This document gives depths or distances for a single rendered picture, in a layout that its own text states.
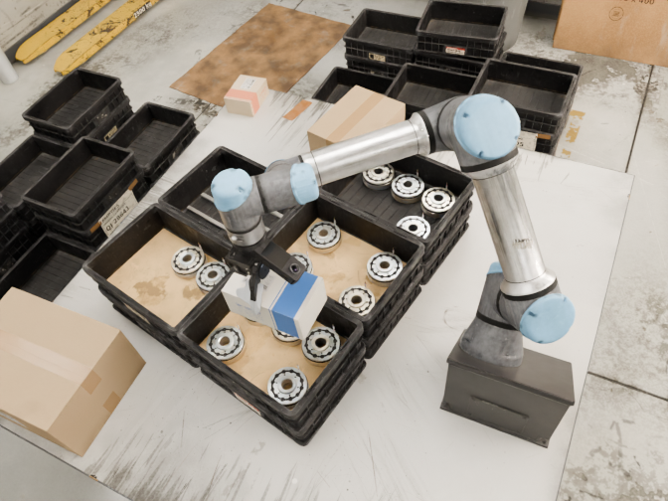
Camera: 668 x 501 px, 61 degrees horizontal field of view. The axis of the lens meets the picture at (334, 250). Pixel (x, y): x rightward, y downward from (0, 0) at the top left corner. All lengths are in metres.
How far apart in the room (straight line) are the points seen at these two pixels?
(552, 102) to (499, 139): 1.68
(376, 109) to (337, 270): 0.69
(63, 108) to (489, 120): 2.48
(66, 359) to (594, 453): 1.82
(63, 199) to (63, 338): 1.11
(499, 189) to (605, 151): 2.22
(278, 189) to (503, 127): 0.43
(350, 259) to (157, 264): 0.59
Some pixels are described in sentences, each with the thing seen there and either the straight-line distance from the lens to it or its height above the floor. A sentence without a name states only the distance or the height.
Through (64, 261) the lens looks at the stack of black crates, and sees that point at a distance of 2.80.
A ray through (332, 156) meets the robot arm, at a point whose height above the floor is 1.37.
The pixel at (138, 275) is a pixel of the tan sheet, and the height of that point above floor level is 0.83.
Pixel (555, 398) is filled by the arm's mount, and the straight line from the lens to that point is 1.36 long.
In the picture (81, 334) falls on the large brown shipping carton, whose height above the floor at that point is 0.90.
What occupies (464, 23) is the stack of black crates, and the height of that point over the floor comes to 0.50.
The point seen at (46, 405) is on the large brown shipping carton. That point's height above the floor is 0.90.
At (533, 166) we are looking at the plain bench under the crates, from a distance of 2.17.
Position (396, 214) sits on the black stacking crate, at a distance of 1.80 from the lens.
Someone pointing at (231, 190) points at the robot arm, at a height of 1.47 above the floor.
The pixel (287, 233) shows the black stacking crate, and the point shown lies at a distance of 1.70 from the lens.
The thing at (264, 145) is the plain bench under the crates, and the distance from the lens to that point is 2.28.
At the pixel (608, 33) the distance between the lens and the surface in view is 3.98.
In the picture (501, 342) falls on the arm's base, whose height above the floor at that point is 0.98.
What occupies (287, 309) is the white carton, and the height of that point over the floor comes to 1.14.
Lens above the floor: 2.19
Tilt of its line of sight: 52 degrees down
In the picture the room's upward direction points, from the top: 9 degrees counter-clockwise
